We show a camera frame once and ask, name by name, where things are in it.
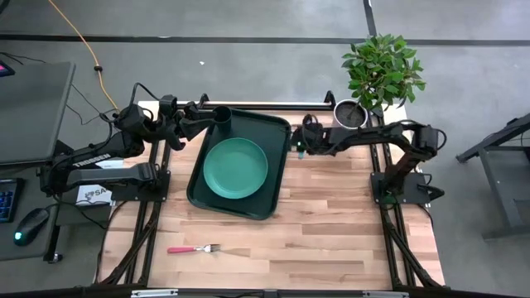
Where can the white printed paper sheet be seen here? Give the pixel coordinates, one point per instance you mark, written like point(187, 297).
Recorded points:
point(89, 194)

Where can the black aluminium rig frame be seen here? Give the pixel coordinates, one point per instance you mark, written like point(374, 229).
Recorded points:
point(374, 161)

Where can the white plant pot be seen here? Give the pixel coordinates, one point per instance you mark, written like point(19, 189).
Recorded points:
point(348, 118)

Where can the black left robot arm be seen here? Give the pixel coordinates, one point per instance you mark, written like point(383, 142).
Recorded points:
point(120, 147)

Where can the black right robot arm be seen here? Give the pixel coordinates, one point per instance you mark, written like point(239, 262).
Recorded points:
point(372, 134)

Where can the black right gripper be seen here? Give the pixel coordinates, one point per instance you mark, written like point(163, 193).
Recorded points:
point(314, 140)

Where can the green leafy plant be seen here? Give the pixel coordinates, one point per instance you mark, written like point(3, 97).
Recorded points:
point(381, 70)

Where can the black computer mouse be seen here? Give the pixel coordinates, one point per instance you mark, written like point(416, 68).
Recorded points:
point(31, 225)

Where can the dark green plastic tray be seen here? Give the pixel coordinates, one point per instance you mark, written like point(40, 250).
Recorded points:
point(273, 136)

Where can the silver metal bar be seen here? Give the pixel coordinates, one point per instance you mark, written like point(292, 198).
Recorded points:
point(269, 104)

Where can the black backlit keyboard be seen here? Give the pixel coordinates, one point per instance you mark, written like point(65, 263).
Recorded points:
point(8, 200)

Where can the small white card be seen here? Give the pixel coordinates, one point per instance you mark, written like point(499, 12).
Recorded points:
point(108, 164)

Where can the teal round plate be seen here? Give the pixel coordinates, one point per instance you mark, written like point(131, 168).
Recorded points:
point(236, 167)

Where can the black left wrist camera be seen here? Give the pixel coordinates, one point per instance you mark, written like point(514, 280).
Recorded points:
point(167, 105)

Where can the dark green cup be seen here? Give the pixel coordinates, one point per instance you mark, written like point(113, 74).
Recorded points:
point(223, 122)

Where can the grey metal stand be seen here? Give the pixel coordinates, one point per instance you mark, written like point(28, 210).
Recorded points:
point(505, 178)

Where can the silver metal bracket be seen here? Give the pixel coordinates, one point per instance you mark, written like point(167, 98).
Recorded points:
point(385, 294)
point(153, 293)

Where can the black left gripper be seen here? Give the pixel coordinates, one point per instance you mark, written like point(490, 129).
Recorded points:
point(174, 130)

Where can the grey desk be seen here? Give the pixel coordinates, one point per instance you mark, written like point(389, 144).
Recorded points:
point(33, 116)

